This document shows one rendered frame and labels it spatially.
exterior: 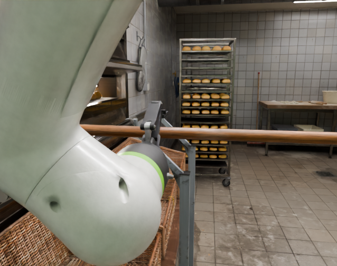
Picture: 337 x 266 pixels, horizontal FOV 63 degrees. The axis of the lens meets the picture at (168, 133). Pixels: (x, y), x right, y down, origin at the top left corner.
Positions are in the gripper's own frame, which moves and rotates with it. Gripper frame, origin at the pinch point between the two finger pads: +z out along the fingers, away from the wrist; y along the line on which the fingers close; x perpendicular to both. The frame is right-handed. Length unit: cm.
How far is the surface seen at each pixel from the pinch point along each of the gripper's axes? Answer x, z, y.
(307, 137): 34.4, 6.7, -0.5
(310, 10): 197, 503, -138
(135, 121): -17.7, 43.8, 2.0
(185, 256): 2, 43, 60
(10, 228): -53, 13, 33
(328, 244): 111, 156, 119
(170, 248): -5, 48, 60
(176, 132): 2.8, 6.7, -1.0
